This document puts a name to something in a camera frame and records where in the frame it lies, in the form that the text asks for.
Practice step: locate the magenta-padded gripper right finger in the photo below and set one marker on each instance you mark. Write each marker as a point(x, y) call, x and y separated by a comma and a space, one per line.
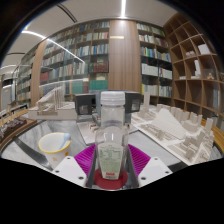
point(155, 169)

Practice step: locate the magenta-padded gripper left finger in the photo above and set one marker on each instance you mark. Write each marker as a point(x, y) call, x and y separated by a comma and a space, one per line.
point(68, 168)

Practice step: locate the clear plastic bottle white cap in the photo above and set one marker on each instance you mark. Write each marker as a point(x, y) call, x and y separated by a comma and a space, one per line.
point(111, 155)

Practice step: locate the white cup yellow rim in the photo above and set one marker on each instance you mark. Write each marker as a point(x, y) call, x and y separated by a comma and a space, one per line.
point(50, 146)

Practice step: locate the pale blue spoon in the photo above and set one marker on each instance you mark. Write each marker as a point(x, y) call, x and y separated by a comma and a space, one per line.
point(65, 140)

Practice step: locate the flat round red coaster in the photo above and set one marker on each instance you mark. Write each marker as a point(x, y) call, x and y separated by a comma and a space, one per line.
point(100, 181)

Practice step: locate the small flat white site model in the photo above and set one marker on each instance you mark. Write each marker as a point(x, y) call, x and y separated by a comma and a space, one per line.
point(87, 131)

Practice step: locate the white city block model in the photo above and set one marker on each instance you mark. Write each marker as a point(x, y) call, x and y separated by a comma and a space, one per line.
point(170, 130)

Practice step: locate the white columned building model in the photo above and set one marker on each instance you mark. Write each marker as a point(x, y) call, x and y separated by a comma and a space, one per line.
point(50, 106)

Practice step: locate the black cube display box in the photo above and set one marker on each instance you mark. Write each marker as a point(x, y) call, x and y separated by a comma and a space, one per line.
point(84, 105)
point(134, 101)

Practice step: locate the brown building model wooden board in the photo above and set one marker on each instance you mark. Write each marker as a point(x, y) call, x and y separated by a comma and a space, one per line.
point(11, 128)

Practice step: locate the wooden cubby shelf unit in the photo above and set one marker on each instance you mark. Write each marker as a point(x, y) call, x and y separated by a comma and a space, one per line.
point(196, 90)

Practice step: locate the straight ceiling light strip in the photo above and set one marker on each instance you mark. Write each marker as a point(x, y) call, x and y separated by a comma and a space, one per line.
point(123, 9)

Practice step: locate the tall bookshelf wall with books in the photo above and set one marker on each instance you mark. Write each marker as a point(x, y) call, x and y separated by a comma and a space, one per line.
point(73, 56)

